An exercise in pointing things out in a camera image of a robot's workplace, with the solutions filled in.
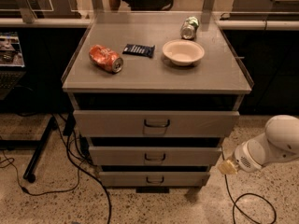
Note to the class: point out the grey top drawer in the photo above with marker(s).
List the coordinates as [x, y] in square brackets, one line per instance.
[92, 123]

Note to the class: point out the grey drawer cabinet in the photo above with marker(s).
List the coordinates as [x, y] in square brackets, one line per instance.
[218, 82]

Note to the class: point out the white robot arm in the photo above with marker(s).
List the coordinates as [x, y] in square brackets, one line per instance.
[278, 143]

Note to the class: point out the grey middle drawer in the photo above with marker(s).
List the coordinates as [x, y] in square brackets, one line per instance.
[155, 156]

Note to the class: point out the computer monitor at left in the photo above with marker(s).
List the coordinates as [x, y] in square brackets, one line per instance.
[10, 50]

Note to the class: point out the grey bottom drawer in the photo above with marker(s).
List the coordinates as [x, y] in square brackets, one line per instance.
[154, 179]

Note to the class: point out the dark blue snack packet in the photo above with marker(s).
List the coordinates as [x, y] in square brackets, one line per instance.
[139, 50]

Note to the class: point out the crushed orange soda can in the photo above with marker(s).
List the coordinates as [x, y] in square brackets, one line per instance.
[106, 58]

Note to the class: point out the crushed green soda can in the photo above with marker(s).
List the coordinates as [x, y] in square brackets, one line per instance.
[189, 28]

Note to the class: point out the yellow foam-covered gripper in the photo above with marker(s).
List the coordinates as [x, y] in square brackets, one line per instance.
[244, 159]

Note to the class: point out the grey drawer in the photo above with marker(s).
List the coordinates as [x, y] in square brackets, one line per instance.
[155, 156]
[154, 179]
[92, 123]

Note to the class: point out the white paper bowl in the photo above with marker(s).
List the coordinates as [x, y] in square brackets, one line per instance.
[183, 52]

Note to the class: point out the black stand base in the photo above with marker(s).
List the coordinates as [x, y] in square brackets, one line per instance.
[37, 145]

